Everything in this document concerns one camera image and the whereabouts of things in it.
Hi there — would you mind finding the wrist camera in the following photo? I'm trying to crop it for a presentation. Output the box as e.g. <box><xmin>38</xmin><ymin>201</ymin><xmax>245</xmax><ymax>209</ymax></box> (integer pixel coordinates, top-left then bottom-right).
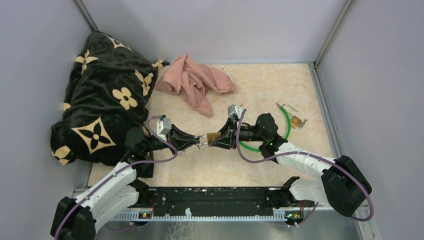
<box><xmin>156</xmin><ymin>115</ymin><xmax>172</xmax><ymax>136</ymax></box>
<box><xmin>227</xmin><ymin>104</ymin><xmax>244</xmax><ymax>121</ymax></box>

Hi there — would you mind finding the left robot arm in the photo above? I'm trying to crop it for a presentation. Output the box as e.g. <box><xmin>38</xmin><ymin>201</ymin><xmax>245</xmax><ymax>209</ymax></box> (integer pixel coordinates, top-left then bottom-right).
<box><xmin>50</xmin><ymin>122</ymin><xmax>200</xmax><ymax>240</ymax></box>

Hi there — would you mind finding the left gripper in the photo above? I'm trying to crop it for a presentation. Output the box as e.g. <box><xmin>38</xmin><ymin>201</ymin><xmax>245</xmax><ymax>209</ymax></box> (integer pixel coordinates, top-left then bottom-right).
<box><xmin>141</xmin><ymin>124</ymin><xmax>201</xmax><ymax>156</ymax></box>

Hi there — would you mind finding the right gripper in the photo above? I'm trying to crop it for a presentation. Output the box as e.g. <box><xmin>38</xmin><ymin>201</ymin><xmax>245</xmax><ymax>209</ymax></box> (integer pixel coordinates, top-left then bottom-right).
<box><xmin>209</xmin><ymin>117</ymin><xmax>266</xmax><ymax>149</ymax></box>

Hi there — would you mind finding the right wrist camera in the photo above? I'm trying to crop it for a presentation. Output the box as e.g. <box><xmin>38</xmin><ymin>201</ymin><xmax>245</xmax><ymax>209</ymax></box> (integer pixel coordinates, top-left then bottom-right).
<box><xmin>227</xmin><ymin>104</ymin><xmax>244</xmax><ymax>121</ymax></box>

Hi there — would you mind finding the aluminium frame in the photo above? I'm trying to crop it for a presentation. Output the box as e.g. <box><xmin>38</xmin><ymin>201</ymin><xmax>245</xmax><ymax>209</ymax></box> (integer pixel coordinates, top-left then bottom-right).
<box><xmin>71</xmin><ymin>0</ymin><xmax>379</xmax><ymax>240</ymax></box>

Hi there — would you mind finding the pink cloth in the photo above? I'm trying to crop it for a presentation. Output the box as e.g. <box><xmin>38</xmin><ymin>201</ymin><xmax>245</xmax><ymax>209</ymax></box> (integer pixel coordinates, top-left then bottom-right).
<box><xmin>154</xmin><ymin>54</ymin><xmax>237</xmax><ymax>117</ymax></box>

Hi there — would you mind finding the brass padlock on cable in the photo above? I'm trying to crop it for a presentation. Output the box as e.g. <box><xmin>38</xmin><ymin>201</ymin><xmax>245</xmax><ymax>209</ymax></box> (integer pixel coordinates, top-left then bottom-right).
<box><xmin>282</xmin><ymin>103</ymin><xmax>308</xmax><ymax>128</ymax></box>

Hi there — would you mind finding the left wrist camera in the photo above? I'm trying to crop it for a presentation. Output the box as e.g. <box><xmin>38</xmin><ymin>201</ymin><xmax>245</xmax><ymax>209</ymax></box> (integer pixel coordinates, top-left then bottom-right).
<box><xmin>156</xmin><ymin>115</ymin><xmax>172</xmax><ymax>136</ymax></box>

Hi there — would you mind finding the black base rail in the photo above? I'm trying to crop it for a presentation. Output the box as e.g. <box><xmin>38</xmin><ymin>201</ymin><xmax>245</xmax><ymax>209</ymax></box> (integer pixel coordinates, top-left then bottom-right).
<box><xmin>135</xmin><ymin>187</ymin><xmax>299</xmax><ymax>217</ymax></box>

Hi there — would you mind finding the green cable lock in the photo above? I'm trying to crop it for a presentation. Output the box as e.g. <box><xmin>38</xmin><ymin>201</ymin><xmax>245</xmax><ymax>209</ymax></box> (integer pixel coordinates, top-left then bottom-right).
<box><xmin>239</xmin><ymin>102</ymin><xmax>292</xmax><ymax>153</ymax></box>

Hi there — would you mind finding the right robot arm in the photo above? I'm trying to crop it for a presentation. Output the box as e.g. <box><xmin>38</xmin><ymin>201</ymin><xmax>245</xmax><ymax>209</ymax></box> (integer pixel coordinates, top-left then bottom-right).
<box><xmin>206</xmin><ymin>112</ymin><xmax>375</xmax><ymax>222</ymax></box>

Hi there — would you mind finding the black floral blanket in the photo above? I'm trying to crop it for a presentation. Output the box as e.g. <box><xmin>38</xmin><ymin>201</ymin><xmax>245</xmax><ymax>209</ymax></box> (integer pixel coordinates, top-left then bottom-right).
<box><xmin>50</xmin><ymin>31</ymin><xmax>168</xmax><ymax>166</ymax></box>

